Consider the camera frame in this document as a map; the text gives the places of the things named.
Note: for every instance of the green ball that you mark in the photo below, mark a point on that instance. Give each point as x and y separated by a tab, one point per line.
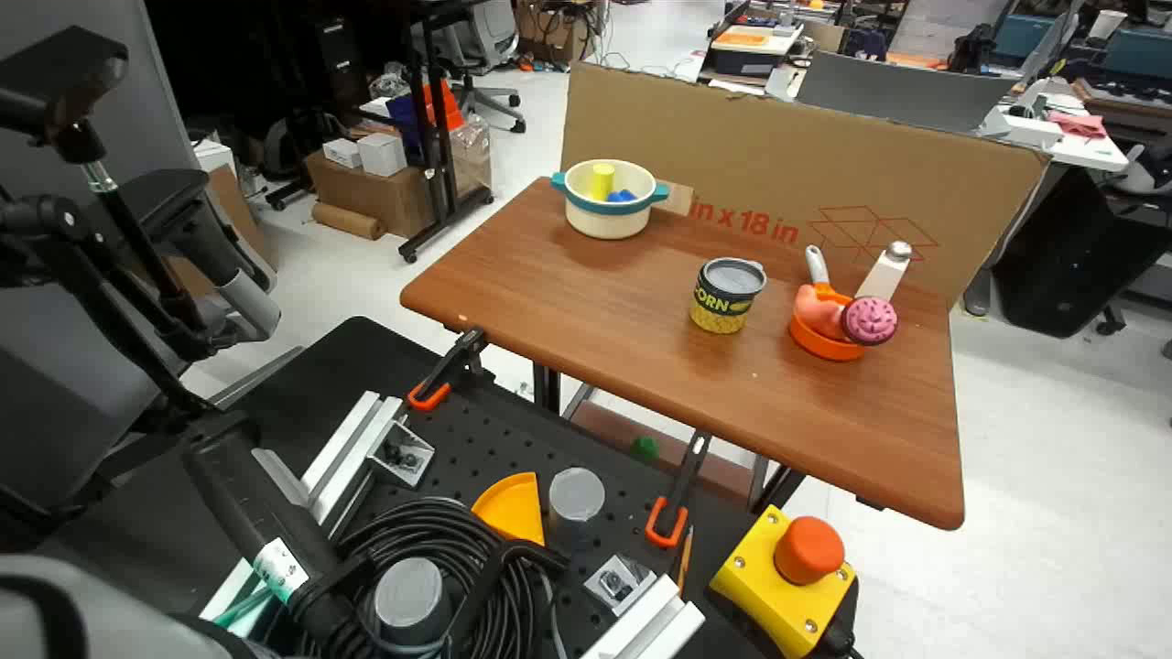
646	449

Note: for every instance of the yellow labelled can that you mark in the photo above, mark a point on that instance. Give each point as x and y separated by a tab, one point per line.
721	316

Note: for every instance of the orange bowl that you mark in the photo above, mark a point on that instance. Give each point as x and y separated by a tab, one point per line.
814	344

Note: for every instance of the pink ball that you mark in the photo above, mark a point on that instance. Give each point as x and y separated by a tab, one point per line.
869	320

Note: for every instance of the grey metal table leg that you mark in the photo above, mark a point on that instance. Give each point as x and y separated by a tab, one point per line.
546	391

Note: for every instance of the black perforated board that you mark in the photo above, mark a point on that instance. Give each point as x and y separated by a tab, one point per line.
516	428

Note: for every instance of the blue block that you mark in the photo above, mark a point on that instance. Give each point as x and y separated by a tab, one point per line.
624	197

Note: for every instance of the yellow block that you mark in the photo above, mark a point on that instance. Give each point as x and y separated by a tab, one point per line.
604	183

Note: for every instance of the grey cylinder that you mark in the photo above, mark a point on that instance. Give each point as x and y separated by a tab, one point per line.
577	496
408	597

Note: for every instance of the orange wedge piece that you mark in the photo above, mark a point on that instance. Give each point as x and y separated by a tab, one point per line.
516	510

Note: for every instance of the cardboard box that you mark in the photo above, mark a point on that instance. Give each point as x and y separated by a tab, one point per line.
396	197

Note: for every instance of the black metal rack stand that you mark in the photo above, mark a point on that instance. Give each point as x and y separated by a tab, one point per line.
438	147

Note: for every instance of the orange pencil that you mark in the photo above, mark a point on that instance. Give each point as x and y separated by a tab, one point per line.
688	563

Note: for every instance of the cardboard tube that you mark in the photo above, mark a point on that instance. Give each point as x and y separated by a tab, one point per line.
345	223

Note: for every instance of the cardboard panel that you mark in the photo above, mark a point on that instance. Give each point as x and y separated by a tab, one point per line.
782	147

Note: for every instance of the white box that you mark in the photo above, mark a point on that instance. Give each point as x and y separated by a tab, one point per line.
381	151

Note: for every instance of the white bottle grey cap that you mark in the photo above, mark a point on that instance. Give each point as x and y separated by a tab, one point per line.
883	274

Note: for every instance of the yellow emergency stop box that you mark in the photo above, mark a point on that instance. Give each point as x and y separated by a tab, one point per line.
764	589

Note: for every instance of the black padded tube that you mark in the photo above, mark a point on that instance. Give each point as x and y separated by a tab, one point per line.
243	500

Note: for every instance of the grey partition panel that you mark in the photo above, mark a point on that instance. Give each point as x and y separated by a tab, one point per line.
902	93

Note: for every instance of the black office chair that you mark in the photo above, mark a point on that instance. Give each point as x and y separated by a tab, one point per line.
1074	258

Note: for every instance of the white desk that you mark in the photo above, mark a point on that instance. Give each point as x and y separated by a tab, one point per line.
1074	143

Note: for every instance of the grey rounded housing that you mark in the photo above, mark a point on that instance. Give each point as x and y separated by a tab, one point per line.
85	610

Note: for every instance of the metal corner bracket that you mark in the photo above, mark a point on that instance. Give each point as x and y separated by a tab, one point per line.
403	455

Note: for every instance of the aluminium extrusion rail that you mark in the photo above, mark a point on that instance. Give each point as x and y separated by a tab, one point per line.
355	446
652	624

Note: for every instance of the black camera on stand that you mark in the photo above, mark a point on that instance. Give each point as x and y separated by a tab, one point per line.
58	76

